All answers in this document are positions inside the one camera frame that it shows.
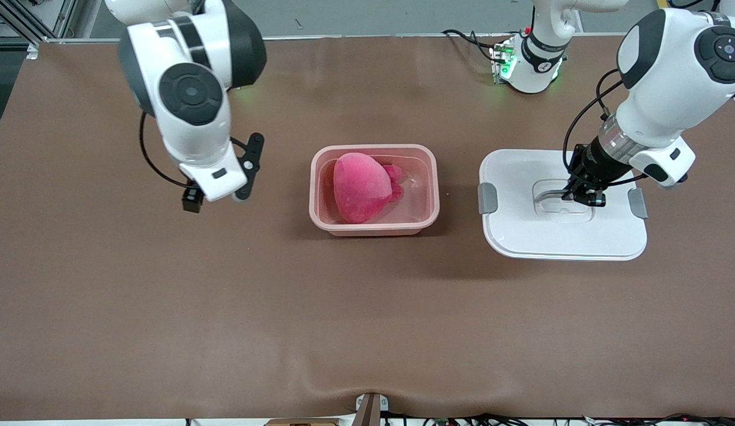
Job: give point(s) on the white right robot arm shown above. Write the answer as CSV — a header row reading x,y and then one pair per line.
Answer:
x,y
190,130

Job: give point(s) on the brown table mat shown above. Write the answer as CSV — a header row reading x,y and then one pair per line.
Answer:
x,y
367,307

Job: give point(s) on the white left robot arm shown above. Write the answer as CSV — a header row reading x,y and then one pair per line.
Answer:
x,y
663,89

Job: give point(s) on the pink plastic box base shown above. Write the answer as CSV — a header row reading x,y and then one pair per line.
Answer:
x,y
373,231

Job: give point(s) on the silver table edge rail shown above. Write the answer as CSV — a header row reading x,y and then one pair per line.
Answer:
x,y
65,41

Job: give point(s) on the white box lid grey clips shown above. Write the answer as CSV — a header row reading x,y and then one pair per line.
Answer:
x,y
521,236

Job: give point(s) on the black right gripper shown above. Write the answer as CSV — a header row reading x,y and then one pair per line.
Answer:
x,y
192,200

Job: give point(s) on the pink plush toy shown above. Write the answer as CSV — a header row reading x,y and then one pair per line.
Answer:
x,y
361,189

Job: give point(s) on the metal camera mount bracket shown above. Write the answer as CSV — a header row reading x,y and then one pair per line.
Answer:
x,y
367,411

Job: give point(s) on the brown cardboard piece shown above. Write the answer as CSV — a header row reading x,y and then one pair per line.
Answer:
x,y
302,423

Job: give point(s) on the aluminium frame with black struts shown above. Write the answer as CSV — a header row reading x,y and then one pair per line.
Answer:
x,y
65,15

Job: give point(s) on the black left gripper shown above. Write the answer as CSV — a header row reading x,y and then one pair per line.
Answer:
x,y
593,166

